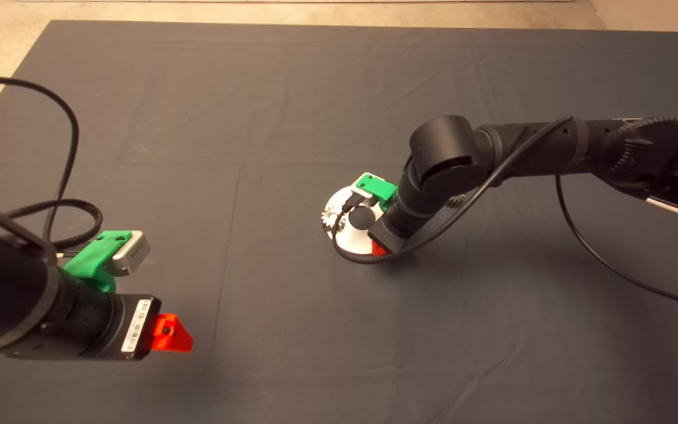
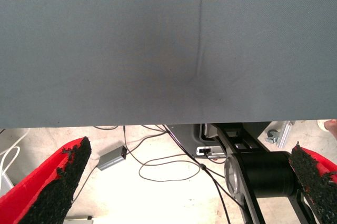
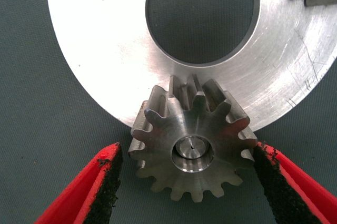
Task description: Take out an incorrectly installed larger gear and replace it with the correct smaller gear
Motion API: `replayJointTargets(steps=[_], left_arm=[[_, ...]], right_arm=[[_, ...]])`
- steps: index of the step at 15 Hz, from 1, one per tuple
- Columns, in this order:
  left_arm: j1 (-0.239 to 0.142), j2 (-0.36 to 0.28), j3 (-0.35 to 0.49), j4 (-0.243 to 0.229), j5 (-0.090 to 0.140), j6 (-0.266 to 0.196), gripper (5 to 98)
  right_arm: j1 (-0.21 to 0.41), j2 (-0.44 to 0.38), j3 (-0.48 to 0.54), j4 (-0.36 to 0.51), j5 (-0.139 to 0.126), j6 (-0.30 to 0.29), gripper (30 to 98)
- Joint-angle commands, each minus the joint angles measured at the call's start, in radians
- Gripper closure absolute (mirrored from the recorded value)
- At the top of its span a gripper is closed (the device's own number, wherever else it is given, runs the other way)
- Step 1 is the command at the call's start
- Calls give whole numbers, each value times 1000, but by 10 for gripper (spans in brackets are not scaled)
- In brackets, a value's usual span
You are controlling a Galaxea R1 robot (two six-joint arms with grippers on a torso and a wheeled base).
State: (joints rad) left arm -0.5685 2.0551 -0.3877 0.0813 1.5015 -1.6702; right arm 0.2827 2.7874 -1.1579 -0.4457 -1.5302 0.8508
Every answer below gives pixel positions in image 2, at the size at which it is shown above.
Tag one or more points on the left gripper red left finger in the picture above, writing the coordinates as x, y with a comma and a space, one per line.
39, 195

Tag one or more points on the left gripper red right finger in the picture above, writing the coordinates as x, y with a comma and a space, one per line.
316, 182

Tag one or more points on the white box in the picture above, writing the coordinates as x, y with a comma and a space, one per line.
4, 184

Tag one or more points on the silver metal bar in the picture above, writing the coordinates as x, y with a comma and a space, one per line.
79, 220

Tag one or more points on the black cylinder with silver cap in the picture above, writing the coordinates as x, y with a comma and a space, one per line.
263, 174

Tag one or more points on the aluminium profile bar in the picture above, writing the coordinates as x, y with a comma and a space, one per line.
286, 133

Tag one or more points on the person foot in white shoe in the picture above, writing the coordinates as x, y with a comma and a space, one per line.
330, 125

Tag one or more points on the grey caster wheel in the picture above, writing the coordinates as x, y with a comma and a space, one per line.
273, 136

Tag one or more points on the small grey adapter box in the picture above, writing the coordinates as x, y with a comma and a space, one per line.
110, 158

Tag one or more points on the white connector plate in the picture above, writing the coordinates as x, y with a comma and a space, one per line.
219, 151

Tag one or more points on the grey base panel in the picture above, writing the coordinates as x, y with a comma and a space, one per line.
185, 139

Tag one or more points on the dark grey table cloth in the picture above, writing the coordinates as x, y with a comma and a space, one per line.
105, 50

